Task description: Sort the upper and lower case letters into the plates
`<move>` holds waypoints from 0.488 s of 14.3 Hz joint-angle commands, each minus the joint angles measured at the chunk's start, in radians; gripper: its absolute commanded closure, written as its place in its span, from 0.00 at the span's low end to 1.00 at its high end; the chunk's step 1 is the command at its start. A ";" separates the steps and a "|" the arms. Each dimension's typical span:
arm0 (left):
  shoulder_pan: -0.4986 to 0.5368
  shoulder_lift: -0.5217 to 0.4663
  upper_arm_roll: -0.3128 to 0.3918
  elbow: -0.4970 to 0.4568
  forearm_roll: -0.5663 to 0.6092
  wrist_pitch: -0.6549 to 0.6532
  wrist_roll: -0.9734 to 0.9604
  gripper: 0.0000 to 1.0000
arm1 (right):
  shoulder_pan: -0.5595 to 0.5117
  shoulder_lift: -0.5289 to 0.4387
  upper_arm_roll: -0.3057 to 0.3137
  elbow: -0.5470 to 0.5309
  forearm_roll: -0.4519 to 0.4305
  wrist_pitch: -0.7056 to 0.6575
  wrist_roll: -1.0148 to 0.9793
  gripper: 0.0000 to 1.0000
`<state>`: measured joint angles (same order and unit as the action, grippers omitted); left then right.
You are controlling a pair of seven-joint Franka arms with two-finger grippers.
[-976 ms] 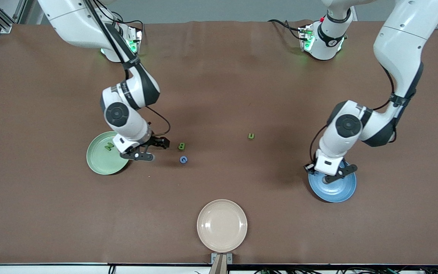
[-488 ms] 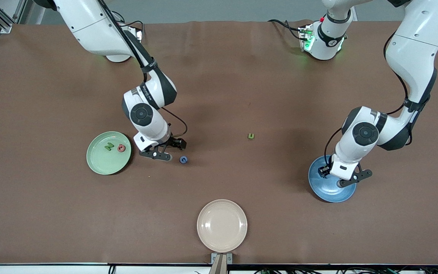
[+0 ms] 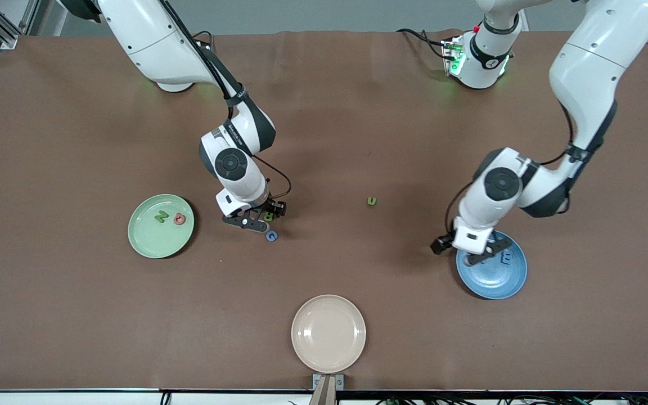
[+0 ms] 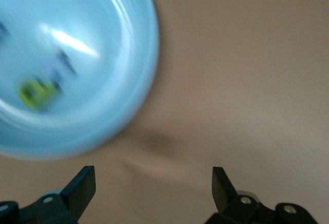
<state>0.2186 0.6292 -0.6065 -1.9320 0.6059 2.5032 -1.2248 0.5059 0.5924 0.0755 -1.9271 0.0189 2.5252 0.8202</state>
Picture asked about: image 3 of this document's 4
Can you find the blue plate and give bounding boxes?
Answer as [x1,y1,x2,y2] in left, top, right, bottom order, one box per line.
[456,231,528,300]

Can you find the brown table mat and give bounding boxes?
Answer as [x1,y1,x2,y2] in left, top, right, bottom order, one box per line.
[0,29,648,392]

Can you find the green plate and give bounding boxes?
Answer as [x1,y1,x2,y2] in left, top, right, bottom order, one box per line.
[127,193,195,259]

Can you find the beige plate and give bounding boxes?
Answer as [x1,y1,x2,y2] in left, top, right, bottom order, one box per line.
[291,294,367,374]

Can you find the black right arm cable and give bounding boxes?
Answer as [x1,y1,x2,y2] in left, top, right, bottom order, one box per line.
[252,155,293,202]

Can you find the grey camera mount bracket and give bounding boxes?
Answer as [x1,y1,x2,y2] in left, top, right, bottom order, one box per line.
[308,373,345,405]

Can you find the black left arm base cable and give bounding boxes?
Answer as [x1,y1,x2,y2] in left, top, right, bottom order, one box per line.
[396,28,449,60]

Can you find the aluminium frame post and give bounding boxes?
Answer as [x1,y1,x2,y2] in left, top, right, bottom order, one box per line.
[0,0,55,50]

